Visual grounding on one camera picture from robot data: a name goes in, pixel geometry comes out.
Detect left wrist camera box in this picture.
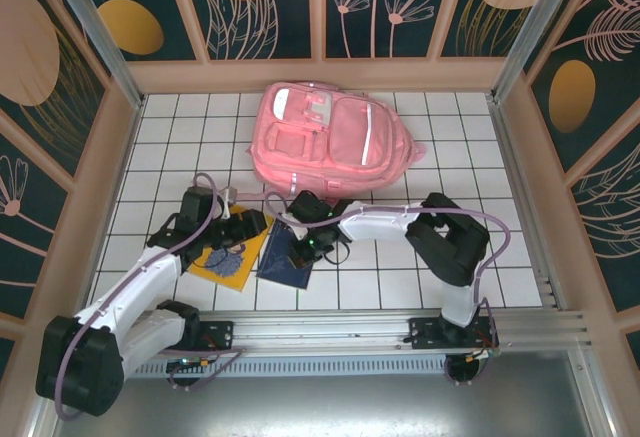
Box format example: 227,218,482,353
218,185,242,221

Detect aluminium corner post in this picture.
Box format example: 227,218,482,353
39,0,146,110
492,0,586,103

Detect yellow book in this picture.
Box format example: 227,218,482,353
187,204,276,292

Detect dark blue book narrow label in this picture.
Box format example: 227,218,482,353
255,219,322,289

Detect perforated grey cable duct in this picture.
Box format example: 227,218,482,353
119,359,451,379

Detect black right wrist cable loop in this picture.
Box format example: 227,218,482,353
323,239,352,266

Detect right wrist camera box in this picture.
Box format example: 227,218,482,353
278,214,307,239

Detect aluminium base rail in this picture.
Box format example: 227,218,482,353
48,309,591,357

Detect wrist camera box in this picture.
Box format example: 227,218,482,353
218,185,242,221
278,214,307,239

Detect pink backpack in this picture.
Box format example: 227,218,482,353
244,81,429,203

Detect grey metal sheet panel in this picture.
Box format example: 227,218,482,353
49,351,616,437

